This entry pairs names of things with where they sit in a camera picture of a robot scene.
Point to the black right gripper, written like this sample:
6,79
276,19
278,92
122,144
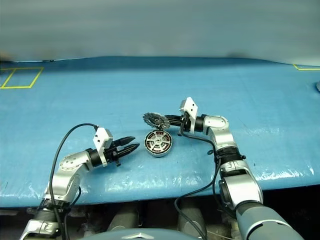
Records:
182,123

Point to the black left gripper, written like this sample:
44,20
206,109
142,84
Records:
113,155

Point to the silver finned rotor disc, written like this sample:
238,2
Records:
156,121

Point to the silver motor stator copper windings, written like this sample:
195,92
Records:
157,155

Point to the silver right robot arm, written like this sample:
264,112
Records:
222,140

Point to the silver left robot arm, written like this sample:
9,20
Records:
65,180

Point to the blue plastic table sheet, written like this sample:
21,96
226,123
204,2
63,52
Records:
100,95

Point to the yellow tape double rectangle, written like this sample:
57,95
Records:
17,87

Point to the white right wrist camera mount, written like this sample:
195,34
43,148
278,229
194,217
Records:
191,107

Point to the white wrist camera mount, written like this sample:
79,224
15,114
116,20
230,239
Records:
191,107
101,136

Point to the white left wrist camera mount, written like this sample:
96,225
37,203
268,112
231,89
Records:
101,136

